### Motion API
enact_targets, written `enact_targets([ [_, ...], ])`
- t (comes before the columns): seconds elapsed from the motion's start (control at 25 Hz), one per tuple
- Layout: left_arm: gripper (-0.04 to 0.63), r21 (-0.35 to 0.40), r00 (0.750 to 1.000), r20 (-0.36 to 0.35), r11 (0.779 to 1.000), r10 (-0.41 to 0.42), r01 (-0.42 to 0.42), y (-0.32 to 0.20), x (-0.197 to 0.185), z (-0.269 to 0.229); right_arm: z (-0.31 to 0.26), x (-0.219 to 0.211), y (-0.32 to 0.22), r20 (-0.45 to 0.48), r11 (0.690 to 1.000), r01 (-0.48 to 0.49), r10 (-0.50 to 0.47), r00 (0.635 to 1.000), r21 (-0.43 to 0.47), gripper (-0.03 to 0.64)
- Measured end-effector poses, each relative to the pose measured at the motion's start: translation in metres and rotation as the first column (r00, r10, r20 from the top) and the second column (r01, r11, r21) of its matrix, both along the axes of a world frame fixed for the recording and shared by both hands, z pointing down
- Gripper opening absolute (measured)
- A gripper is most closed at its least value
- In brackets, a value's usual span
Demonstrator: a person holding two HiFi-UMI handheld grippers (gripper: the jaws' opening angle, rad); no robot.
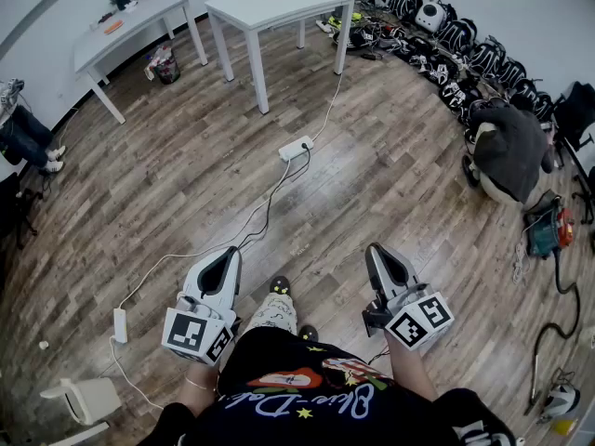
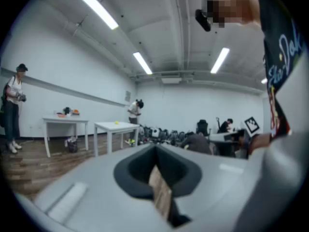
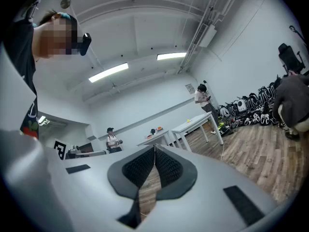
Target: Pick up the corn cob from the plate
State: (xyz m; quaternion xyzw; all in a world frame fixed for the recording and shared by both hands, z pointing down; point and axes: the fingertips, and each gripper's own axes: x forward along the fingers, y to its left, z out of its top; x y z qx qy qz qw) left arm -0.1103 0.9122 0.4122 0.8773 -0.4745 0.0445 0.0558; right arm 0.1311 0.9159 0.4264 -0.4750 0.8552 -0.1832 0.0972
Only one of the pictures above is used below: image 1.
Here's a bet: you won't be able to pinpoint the person's right forearm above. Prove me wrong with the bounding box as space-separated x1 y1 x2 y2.
383 332 439 402

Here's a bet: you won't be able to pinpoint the black vacuum hose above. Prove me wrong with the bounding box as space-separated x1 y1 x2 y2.
523 247 583 417

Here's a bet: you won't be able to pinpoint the white power adapter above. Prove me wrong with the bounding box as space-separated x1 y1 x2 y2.
112 308 129 345

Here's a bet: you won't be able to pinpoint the green tool bag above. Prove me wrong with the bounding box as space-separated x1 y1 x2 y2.
522 191 576 260

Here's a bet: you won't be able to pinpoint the person's left forearm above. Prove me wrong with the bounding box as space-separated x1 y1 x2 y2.
178 360 220 420

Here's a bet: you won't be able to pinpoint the white round device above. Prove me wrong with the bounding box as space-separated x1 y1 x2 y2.
414 1 448 34

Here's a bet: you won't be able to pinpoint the white helmet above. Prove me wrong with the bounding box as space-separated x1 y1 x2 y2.
540 382 582 421

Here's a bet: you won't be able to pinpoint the trash bin with plastic bag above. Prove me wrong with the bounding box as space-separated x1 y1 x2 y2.
143 46 182 85

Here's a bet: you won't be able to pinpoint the white power cable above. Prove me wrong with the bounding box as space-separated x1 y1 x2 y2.
117 155 294 311
310 60 347 144

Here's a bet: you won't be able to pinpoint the white square table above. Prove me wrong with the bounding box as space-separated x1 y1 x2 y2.
204 0 360 115

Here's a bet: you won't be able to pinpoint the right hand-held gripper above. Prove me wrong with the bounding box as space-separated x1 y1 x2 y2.
362 243 456 352

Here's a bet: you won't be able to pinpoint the thin white cable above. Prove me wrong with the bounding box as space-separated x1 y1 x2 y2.
109 335 165 411

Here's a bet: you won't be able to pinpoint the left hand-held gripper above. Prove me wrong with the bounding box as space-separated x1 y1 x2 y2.
161 246 244 366

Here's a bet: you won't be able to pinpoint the white rope coil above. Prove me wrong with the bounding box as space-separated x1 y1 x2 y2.
510 241 532 286

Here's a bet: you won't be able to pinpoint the black office chair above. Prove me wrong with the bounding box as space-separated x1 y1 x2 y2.
551 80 595 226

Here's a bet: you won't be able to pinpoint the black cable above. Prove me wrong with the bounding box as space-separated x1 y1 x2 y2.
235 148 312 251

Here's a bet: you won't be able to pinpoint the white power strip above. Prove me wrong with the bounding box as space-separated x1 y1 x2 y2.
278 135 315 163

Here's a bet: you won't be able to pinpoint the white chair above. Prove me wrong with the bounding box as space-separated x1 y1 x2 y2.
38 376 124 446

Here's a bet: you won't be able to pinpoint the long white table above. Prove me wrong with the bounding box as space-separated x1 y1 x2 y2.
73 0 209 125

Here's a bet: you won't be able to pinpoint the black printed t-shirt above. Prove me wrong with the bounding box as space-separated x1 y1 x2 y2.
155 325 518 446

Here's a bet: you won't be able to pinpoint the patterned light trousers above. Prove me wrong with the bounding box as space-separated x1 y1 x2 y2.
241 292 298 337

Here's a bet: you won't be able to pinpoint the pile of black headsets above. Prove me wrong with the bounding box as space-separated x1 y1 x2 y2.
361 0 558 127

